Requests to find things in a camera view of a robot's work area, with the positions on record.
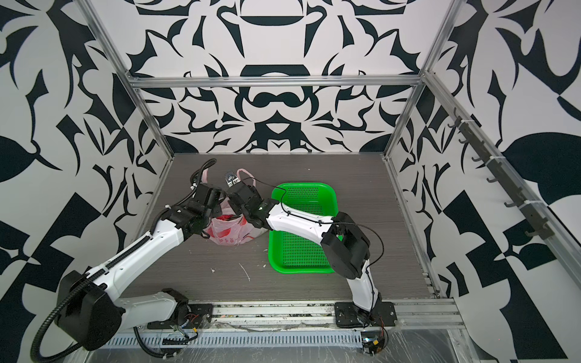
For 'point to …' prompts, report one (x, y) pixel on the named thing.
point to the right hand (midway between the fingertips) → (238, 188)
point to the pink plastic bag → (230, 229)
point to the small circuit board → (372, 342)
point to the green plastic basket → (293, 253)
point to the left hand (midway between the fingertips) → (208, 199)
